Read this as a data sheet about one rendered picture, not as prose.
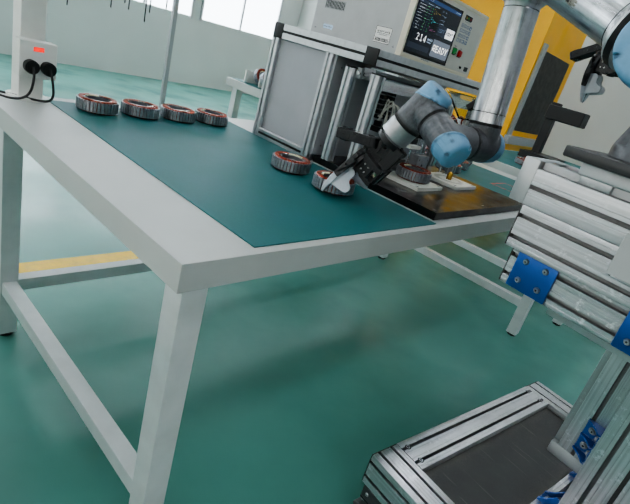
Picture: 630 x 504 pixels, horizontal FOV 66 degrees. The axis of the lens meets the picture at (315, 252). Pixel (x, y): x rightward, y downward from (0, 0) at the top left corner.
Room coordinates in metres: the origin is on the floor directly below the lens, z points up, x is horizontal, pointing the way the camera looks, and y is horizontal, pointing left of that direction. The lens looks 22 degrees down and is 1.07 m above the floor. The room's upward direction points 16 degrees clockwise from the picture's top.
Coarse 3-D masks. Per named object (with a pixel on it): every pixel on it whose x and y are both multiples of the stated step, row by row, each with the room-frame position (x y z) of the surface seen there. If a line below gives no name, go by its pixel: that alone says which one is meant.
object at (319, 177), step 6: (318, 174) 1.22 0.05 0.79; (324, 174) 1.26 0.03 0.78; (330, 174) 1.27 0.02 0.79; (312, 180) 1.23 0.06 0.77; (318, 180) 1.21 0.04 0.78; (324, 180) 1.20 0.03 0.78; (318, 186) 1.20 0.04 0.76; (330, 186) 1.19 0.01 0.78; (354, 186) 1.23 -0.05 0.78; (330, 192) 1.19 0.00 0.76; (336, 192) 1.19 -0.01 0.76; (348, 192) 1.21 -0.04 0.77
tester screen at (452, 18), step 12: (420, 0) 1.58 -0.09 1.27; (432, 0) 1.62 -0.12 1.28; (420, 12) 1.59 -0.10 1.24; (432, 12) 1.64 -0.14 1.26; (444, 12) 1.69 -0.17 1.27; (456, 12) 1.74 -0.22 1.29; (420, 24) 1.61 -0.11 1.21; (432, 24) 1.65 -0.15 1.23; (444, 24) 1.71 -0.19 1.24; (456, 24) 1.76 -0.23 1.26; (408, 36) 1.58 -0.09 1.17; (432, 36) 1.67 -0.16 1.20; (408, 48) 1.59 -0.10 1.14
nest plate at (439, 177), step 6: (432, 174) 1.74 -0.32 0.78; (438, 174) 1.77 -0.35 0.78; (444, 174) 1.81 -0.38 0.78; (432, 180) 1.69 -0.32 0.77; (438, 180) 1.68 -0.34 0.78; (444, 180) 1.69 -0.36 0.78; (450, 180) 1.72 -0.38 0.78; (456, 180) 1.76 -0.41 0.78; (450, 186) 1.65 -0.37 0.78; (456, 186) 1.64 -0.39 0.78; (462, 186) 1.68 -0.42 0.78; (468, 186) 1.71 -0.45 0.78; (474, 186) 1.74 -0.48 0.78
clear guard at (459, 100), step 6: (384, 72) 1.51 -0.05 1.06; (390, 72) 1.59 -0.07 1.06; (408, 78) 1.46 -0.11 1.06; (450, 90) 1.40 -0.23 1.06; (450, 96) 1.37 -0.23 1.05; (456, 96) 1.39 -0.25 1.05; (462, 96) 1.43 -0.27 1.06; (468, 96) 1.46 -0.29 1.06; (456, 102) 1.37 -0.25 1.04; (462, 102) 1.41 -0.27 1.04; (468, 102) 1.44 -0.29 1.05; (456, 108) 1.35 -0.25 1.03; (462, 108) 1.39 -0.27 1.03; (456, 114) 1.35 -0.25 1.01; (462, 114) 1.37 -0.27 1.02; (468, 114) 1.40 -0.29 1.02; (468, 120) 1.39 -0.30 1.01
